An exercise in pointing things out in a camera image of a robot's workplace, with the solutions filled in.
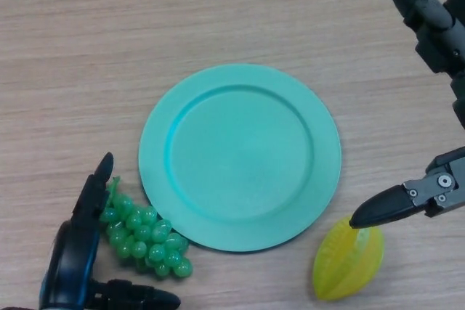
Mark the yellow green plastic starfruit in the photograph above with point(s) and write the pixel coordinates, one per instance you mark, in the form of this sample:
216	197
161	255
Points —
345	266

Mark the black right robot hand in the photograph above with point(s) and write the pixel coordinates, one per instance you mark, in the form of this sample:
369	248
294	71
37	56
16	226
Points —
439	41

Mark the round teal green plate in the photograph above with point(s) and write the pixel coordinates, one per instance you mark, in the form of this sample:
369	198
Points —
239	157

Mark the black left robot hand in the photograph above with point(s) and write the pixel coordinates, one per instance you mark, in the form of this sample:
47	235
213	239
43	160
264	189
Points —
72	263

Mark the green plastic grape bunch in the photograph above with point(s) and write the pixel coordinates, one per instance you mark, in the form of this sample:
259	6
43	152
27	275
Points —
145	237

